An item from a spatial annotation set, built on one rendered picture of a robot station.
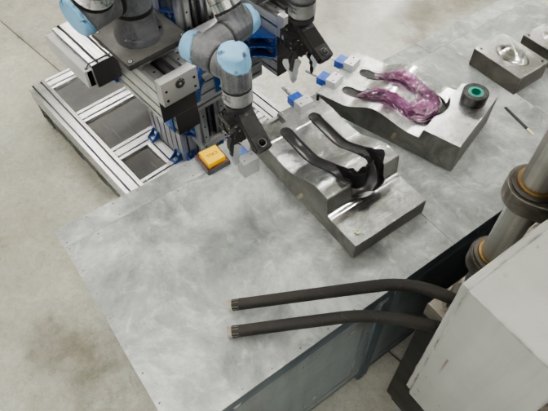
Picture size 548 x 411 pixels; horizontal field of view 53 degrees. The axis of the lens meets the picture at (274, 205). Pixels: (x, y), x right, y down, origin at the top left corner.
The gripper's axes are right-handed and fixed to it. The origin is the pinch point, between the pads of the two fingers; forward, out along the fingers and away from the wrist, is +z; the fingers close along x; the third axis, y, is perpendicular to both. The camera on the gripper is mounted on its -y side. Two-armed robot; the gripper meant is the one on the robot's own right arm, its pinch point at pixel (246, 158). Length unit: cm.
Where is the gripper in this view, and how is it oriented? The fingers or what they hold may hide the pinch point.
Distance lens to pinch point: 150.8
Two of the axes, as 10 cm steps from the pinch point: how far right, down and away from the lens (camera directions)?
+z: 0.1, 5.9, 8.1
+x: -8.1, 4.8, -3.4
